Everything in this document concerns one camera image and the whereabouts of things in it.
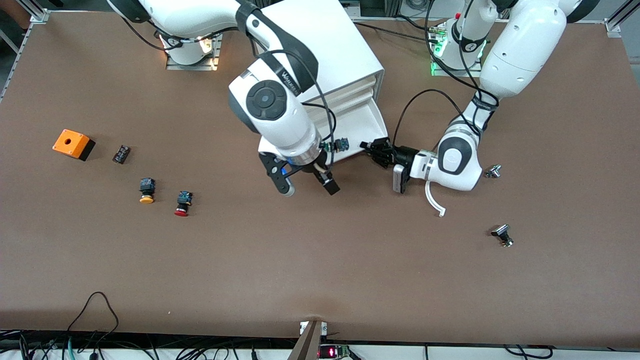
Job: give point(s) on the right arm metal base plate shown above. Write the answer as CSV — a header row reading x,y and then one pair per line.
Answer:
x,y
205,64

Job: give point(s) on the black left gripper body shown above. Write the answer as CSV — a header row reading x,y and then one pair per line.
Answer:
x,y
403,156

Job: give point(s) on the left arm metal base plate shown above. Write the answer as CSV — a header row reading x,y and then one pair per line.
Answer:
x,y
452,73

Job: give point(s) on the red LED display module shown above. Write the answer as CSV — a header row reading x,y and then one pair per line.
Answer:
x,y
332,352

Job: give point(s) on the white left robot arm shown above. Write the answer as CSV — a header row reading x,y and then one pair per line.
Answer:
x,y
520,50

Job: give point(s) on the small silver knob switch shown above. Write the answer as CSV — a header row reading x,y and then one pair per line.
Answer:
x,y
494,172

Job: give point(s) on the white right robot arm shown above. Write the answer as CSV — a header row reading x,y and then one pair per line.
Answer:
x,y
280,115

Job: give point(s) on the small black terminal block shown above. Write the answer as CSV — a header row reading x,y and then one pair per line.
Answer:
x,y
121,154

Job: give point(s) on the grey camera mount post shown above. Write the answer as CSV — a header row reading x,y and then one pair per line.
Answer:
x,y
307,345

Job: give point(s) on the white plastic drawer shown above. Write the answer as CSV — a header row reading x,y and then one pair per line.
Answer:
x,y
355,83
365,122
357,95

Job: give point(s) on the white drawer cabinet housing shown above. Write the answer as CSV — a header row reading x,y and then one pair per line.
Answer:
x,y
340,40

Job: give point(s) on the green push button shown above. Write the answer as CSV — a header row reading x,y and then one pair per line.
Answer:
x,y
341,145

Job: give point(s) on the red push button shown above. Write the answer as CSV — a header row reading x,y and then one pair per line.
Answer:
x,y
183,202

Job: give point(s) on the yellow push button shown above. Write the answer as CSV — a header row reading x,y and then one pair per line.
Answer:
x,y
146,187

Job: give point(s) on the aluminium frame profile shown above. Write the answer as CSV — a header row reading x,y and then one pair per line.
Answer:
x,y
614,25
40,14

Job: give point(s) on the white curved plastic arc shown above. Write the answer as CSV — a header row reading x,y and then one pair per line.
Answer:
x,y
431,200

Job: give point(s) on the orange button enclosure box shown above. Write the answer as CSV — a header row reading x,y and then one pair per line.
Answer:
x,y
70,142

